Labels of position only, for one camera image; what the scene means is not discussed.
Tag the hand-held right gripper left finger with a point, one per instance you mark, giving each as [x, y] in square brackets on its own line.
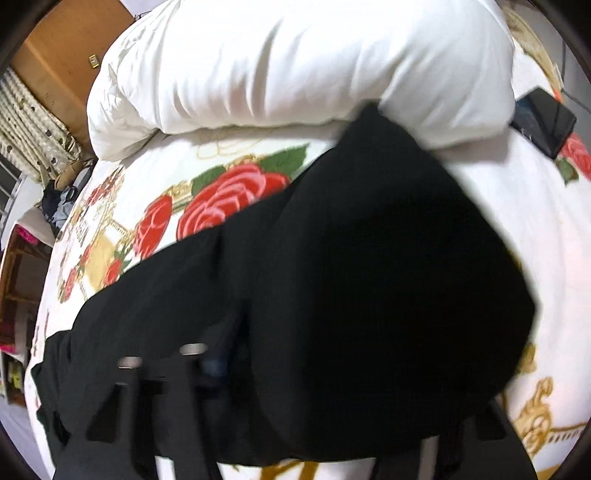
[203, 406]

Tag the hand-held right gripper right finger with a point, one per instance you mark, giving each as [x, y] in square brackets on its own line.
[508, 454]

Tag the black garment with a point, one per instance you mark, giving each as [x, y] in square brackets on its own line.
[369, 254]

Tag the pile of clothes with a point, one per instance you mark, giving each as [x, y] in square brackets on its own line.
[60, 198]

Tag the wooden desk with pink cloth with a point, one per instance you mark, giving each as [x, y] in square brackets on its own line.
[23, 286]

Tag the floral bed sheet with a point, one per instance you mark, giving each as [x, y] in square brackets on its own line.
[531, 221]

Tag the window with bars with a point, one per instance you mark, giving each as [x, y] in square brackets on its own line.
[9, 189]

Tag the dotted curtain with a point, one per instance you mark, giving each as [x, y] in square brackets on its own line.
[32, 124]

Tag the black phone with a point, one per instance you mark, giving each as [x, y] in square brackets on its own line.
[545, 120]

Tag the white puffy jacket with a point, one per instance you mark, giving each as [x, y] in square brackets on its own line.
[277, 60]

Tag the wooden wardrobe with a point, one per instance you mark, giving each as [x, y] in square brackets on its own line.
[60, 55]

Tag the small switch plate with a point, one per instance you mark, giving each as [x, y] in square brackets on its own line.
[94, 61]

